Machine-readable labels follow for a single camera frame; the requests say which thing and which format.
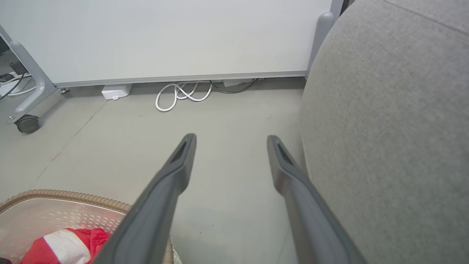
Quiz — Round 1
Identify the red and white garment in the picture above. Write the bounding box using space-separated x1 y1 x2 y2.
19 228 110 264

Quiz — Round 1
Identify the grey partition leg with caster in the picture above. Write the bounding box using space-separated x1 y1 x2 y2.
0 25 56 134

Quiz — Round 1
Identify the beige plastic laundry basket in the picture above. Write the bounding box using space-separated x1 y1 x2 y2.
0 189 181 264

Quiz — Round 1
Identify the white power adapter box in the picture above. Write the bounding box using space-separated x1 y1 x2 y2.
101 84 133 100

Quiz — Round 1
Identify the white coiled cable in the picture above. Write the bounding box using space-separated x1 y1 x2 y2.
155 82 213 112

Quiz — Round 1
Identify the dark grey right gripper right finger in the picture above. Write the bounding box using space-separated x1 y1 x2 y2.
267 135 367 264

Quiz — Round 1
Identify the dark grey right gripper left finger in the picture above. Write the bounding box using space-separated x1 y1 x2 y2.
92 133 197 264

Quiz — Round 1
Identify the black floor cable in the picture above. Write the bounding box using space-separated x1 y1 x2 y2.
210 78 259 94

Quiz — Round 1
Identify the white partition board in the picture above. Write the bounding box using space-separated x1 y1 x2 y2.
0 0 345 88

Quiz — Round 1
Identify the grey partition post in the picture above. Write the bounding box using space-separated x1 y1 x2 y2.
307 12 336 76

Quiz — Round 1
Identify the grey fabric sofa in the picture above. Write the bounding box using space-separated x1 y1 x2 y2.
299 0 469 264

